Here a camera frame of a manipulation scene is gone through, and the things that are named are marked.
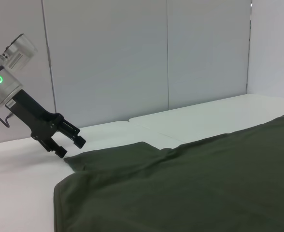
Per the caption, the thin black cable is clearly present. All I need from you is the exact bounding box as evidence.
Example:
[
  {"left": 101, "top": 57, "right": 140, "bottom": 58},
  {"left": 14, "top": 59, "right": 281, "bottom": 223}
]
[{"left": 0, "top": 105, "right": 14, "bottom": 128}]

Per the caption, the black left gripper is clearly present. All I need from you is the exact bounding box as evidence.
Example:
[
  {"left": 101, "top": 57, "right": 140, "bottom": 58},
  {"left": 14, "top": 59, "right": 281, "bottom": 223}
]
[{"left": 5, "top": 89, "right": 87, "bottom": 159}]

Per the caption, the dark green t-shirt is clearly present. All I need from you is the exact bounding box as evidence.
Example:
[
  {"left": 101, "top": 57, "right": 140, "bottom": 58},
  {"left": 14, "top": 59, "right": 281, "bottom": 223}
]
[{"left": 53, "top": 115, "right": 284, "bottom": 232}]

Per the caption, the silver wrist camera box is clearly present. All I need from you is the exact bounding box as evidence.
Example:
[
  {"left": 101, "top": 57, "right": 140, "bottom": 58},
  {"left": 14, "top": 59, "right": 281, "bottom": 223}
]
[{"left": 0, "top": 33, "right": 38, "bottom": 72}]

